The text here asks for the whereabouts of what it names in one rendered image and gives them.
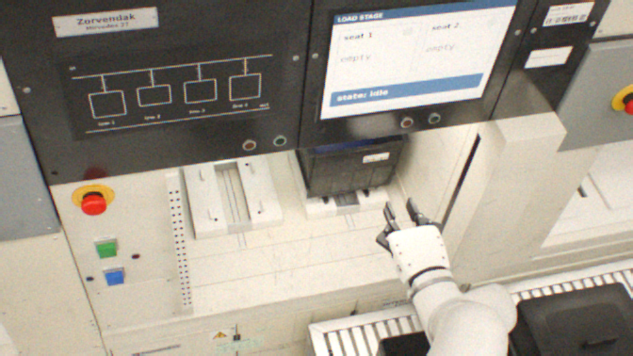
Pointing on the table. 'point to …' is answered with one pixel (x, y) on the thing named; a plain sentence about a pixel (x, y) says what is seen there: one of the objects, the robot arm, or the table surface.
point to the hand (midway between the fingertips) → (400, 211)
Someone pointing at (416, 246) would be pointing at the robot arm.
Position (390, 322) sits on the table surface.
